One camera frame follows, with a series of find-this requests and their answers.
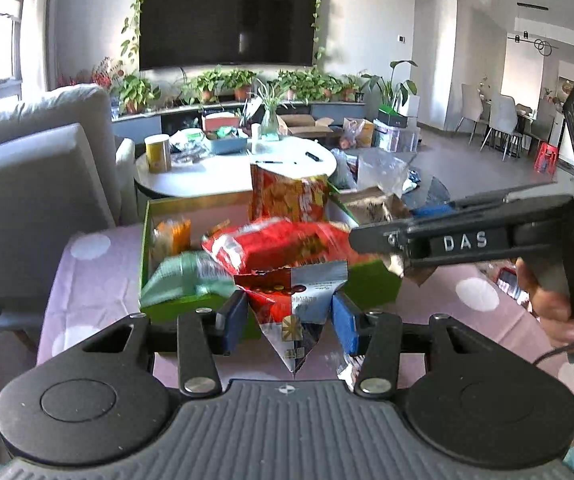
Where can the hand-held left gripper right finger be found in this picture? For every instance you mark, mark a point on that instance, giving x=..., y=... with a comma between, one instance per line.
x=348, y=325

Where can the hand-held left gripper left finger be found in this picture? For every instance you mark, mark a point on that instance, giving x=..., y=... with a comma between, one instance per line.
x=232, y=322

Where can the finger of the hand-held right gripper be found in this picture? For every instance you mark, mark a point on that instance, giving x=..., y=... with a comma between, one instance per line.
x=492, y=205
x=382, y=239

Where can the brown snack packet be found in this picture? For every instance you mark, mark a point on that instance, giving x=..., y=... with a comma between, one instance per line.
x=374, y=210

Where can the green cardboard box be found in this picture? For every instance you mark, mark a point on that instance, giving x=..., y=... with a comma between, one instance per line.
x=372, y=285

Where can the red silver chocolate snack packet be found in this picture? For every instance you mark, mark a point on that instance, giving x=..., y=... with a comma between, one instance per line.
x=292, y=310

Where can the green snack packet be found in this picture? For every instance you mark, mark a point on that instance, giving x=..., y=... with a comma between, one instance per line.
x=187, y=277

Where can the red yellow noodle snack packet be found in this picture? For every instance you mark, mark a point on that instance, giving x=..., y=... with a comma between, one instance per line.
x=289, y=192

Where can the clear biscuit packet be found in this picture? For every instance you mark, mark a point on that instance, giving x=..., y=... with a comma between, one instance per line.
x=172, y=237

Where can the person's right hand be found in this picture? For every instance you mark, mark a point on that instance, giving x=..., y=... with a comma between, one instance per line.
x=549, y=312

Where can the dark glass coffee table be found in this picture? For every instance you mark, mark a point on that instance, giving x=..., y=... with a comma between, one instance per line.
x=434, y=192

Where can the small red packet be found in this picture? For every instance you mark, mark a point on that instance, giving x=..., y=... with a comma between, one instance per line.
x=508, y=284

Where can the red plastic stool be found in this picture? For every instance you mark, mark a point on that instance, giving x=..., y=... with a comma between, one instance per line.
x=546, y=157

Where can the grey dining chair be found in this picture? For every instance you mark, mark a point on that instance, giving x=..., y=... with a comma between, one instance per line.
x=469, y=105
x=502, y=120

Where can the clear storage bins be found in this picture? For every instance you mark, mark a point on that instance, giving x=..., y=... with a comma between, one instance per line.
x=397, y=137

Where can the black marker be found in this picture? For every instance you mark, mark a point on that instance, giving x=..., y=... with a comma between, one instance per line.
x=312, y=156

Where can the green and black box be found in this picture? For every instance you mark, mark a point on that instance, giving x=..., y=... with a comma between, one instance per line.
x=393, y=117

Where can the pink dotted tablecloth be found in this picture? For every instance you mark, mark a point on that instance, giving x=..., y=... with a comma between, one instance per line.
x=107, y=285

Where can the large-leaf plant in white planter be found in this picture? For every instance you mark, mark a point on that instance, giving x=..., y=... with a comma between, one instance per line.
x=409, y=102

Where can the open cardboard box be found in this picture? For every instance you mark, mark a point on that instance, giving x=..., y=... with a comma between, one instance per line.
x=307, y=127

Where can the black pen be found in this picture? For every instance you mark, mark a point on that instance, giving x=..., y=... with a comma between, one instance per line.
x=269, y=162

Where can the white round table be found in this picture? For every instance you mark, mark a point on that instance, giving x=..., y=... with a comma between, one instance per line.
x=207, y=180

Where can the glass vase with plant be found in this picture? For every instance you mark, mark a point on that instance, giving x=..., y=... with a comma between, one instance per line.
x=269, y=120

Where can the blue basket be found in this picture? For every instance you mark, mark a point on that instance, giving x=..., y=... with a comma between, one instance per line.
x=227, y=145

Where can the yellow can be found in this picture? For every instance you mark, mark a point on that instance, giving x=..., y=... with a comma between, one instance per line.
x=159, y=155

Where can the pink box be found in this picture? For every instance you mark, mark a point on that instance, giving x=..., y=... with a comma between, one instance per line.
x=219, y=122

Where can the grey television cabinet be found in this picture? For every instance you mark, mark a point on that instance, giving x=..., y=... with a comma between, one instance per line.
x=137, y=125

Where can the row of potted plants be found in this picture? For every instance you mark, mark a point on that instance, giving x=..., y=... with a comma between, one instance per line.
x=212, y=85

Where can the grey armchair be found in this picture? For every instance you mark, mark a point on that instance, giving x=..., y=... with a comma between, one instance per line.
x=32, y=175

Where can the red flower decoration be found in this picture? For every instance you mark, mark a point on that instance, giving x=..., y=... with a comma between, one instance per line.
x=102, y=77

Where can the trailing vine plant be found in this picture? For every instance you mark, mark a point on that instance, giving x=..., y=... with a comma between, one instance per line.
x=132, y=20

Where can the wall television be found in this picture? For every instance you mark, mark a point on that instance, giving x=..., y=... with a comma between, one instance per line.
x=227, y=15

